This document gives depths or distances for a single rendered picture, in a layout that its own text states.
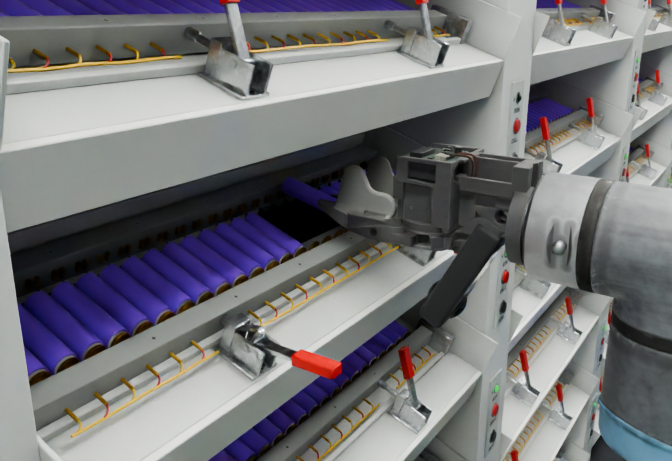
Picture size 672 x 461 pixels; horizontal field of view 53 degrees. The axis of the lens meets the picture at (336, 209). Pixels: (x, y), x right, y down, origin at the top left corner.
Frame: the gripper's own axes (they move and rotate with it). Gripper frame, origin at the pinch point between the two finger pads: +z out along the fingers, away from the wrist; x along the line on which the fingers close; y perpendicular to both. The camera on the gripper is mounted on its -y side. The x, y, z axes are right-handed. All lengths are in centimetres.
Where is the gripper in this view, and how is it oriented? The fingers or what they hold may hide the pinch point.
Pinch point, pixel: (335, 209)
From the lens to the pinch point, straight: 68.0
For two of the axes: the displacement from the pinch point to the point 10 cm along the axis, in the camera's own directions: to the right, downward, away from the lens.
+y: 0.0, -9.6, -2.9
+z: -8.3, -1.6, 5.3
